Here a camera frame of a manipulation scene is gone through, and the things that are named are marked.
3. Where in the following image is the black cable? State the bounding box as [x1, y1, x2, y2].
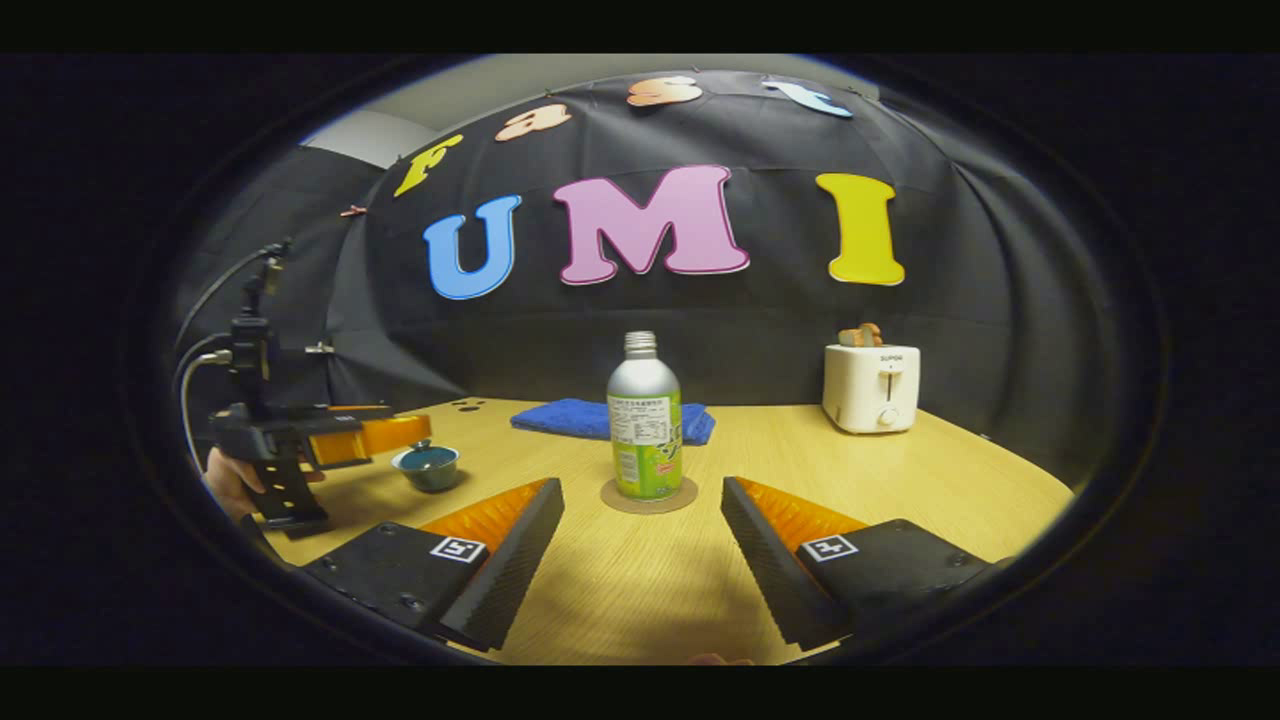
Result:
[172, 243, 273, 351]

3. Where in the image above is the blue folded towel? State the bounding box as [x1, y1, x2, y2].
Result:
[510, 398, 718, 447]

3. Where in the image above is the silver water bottle green label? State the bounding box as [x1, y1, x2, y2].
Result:
[606, 331, 685, 501]

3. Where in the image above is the black backdrop cloth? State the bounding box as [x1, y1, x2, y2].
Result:
[168, 68, 1153, 493]

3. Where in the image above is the grey cable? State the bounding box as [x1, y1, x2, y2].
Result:
[179, 350, 234, 473]

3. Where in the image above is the teal teacup lid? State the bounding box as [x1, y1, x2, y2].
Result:
[398, 439, 457, 471]

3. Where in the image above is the teal teacup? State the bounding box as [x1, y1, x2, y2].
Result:
[391, 452, 463, 494]

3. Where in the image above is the white toaster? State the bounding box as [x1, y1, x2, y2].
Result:
[822, 344, 922, 435]

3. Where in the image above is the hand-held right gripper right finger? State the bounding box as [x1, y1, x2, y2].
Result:
[720, 476, 1003, 650]

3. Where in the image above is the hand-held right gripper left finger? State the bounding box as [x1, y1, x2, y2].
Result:
[300, 477, 566, 653]

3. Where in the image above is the brown round coaster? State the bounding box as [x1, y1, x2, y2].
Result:
[600, 474, 699, 516]

